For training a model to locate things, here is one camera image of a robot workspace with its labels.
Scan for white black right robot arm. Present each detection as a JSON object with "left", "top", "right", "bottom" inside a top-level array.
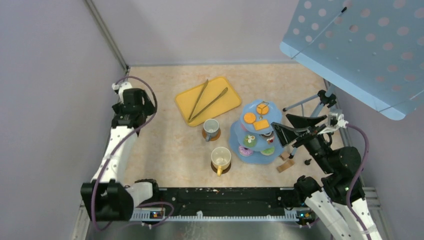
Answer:
[{"left": 271, "top": 110, "right": 382, "bottom": 240}]

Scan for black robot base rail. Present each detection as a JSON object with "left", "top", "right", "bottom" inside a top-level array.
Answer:
[{"left": 145, "top": 187, "right": 307, "bottom": 217}]

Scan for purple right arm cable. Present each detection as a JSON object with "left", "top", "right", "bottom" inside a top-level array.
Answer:
[{"left": 345, "top": 123, "right": 375, "bottom": 240}]

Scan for round orange biscuit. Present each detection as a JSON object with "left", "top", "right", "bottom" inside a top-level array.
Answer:
[
  {"left": 243, "top": 112, "right": 257, "bottom": 124},
  {"left": 256, "top": 103, "right": 270, "bottom": 115}
]

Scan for metal food tongs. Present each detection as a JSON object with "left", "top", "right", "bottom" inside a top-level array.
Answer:
[{"left": 188, "top": 78, "right": 229, "bottom": 124}]

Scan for yellow serving tray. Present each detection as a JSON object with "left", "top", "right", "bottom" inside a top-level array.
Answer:
[{"left": 174, "top": 76, "right": 242, "bottom": 127}]

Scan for small wooden block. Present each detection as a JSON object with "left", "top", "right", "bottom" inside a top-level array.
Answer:
[{"left": 279, "top": 151, "right": 290, "bottom": 161}]

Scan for grey mug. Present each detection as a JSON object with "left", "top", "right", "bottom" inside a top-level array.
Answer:
[{"left": 202, "top": 118, "right": 221, "bottom": 142}]

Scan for light brown round coaster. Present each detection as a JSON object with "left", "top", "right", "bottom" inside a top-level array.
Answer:
[{"left": 202, "top": 127, "right": 221, "bottom": 142}]

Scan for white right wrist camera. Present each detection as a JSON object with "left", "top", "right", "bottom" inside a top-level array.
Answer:
[{"left": 318, "top": 109, "right": 349, "bottom": 135}]

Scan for blue metal tripod stand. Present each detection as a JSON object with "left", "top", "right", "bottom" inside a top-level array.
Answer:
[{"left": 282, "top": 84, "right": 338, "bottom": 160}]

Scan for blue perforated board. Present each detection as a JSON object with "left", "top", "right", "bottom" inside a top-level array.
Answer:
[{"left": 279, "top": 0, "right": 424, "bottom": 121}]

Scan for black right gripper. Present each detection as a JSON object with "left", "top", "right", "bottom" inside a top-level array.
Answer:
[{"left": 271, "top": 113, "right": 334, "bottom": 173}]

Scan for yellow cup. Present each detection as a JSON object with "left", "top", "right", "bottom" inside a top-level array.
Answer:
[{"left": 210, "top": 146, "right": 232, "bottom": 166}]

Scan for blue three-tier cake stand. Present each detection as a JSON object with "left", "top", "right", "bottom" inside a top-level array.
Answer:
[{"left": 228, "top": 99, "right": 284, "bottom": 165}]

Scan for dark brown round coaster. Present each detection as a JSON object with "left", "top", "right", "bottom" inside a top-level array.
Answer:
[{"left": 210, "top": 161, "right": 232, "bottom": 176}]

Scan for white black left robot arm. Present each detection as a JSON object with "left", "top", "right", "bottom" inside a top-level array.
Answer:
[{"left": 80, "top": 88, "right": 161, "bottom": 222}]

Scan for small black knob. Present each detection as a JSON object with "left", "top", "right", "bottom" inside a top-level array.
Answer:
[{"left": 304, "top": 159, "right": 312, "bottom": 166}]

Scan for green frosted donut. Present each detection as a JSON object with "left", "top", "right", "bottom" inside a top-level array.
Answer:
[{"left": 260, "top": 146, "right": 275, "bottom": 156}]

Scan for white cable duct strip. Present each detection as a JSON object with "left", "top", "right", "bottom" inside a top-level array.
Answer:
[{"left": 129, "top": 210, "right": 299, "bottom": 223}]

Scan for purple frosted donut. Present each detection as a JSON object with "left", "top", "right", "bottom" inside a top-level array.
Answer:
[{"left": 238, "top": 145, "right": 254, "bottom": 157}]

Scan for square orange biscuit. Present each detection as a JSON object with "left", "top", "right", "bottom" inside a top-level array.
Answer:
[{"left": 253, "top": 119, "right": 270, "bottom": 131}]

